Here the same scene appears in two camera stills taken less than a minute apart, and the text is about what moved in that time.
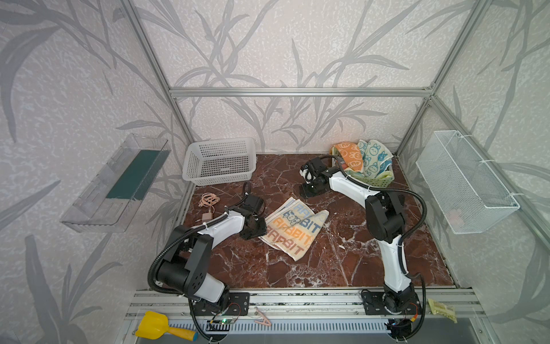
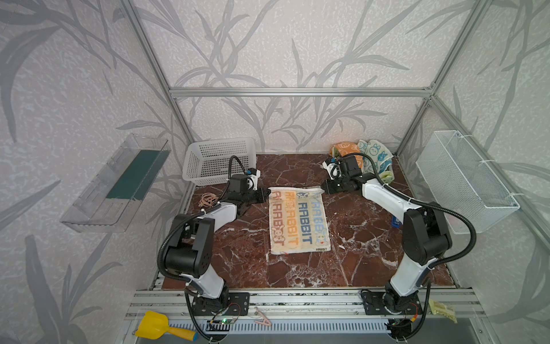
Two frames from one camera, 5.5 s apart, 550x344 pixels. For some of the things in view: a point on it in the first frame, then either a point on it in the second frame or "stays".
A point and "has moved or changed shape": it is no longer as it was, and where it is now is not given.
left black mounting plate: [238, 305] stays
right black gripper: [311, 188] to [331, 186]
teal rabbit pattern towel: [377, 158] stays
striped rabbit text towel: [291, 228] has moved or changed shape
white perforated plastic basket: [218, 161] stays
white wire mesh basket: [470, 196] stays
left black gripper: [254, 228] to [259, 196]
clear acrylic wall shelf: [112, 198] stays
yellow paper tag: [441, 309] stays
